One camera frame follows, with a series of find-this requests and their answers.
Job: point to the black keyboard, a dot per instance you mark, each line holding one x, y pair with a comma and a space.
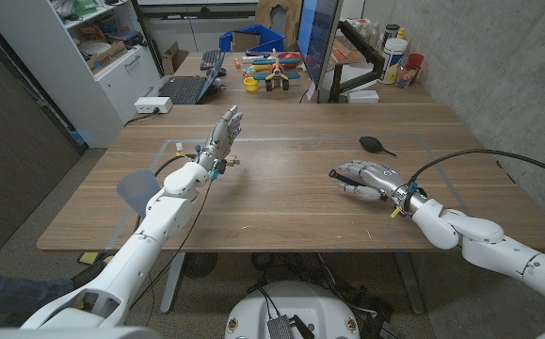
210, 59

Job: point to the grey table leg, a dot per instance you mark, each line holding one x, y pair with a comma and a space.
172, 282
409, 282

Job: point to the translucent blue plastic cup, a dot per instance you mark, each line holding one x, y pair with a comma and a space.
131, 188

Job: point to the blue plastic bin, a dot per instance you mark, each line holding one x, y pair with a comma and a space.
267, 37

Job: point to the white shelf cabinet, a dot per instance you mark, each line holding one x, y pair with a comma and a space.
65, 85

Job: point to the dark open laptop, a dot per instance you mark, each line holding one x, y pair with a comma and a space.
185, 89

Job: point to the small flat white box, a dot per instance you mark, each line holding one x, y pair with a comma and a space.
363, 96

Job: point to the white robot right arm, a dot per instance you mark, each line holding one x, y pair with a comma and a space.
493, 245

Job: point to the small wooden block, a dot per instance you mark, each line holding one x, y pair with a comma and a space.
233, 161

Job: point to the yellow sticky note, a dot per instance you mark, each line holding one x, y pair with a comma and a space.
88, 258

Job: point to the dark lidded jar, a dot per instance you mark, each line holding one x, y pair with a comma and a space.
390, 33

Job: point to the open cardboard box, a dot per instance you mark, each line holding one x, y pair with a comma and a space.
173, 59

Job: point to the white power strip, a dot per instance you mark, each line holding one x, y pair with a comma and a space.
152, 104

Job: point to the small yellow cup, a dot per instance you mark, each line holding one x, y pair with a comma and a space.
251, 85

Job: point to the white labelled canister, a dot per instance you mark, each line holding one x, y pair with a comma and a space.
392, 61

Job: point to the clear glass jar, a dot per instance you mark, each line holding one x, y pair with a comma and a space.
406, 76

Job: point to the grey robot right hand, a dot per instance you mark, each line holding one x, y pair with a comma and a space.
385, 181

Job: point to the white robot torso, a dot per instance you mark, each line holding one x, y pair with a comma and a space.
293, 306

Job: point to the round black floor grille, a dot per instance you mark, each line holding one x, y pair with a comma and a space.
200, 264

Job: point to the red plastic cup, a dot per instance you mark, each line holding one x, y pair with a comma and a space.
415, 61

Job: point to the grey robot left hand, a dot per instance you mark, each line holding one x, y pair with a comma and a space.
222, 139

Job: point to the red bowl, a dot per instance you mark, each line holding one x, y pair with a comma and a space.
292, 56

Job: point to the large computer monitor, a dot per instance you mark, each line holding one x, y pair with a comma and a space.
316, 33

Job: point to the printed cardboard shelf box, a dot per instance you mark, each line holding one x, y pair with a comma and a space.
107, 55

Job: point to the wooden toy airplane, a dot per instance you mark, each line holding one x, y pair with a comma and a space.
277, 70

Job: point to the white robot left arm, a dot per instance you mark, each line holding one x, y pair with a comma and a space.
138, 254

